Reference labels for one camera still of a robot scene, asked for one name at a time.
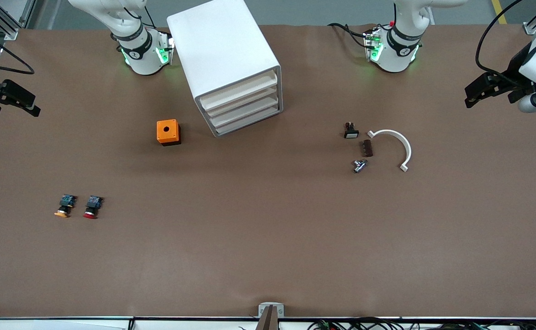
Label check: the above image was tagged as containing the white curved bracket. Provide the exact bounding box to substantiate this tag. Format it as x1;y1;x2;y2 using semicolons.
367;129;412;173

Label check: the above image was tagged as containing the brown table cover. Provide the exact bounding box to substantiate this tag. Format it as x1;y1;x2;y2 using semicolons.
0;23;536;319

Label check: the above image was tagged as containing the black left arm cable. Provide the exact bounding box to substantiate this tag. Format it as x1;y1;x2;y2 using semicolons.
475;0;536;86

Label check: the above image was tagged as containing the orange button box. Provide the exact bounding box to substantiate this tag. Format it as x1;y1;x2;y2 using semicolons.
156;119;182;146

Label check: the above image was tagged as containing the yellow push button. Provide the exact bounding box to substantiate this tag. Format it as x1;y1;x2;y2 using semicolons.
54;194;77;218

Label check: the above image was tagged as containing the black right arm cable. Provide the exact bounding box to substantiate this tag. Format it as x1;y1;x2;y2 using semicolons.
0;25;35;75

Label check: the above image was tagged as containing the black base cable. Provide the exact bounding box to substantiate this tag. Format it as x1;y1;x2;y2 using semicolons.
327;22;370;49

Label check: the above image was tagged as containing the brown metal post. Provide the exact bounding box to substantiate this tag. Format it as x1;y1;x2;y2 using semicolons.
255;306;280;330

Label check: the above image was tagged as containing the grey metal bracket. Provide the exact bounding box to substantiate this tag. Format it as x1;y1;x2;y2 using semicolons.
259;302;284;318

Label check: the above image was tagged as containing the red push button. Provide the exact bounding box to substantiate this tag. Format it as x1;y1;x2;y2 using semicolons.
83;195;104;220

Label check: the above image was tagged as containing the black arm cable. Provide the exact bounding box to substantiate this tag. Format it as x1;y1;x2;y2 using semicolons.
0;25;35;75
475;0;536;86

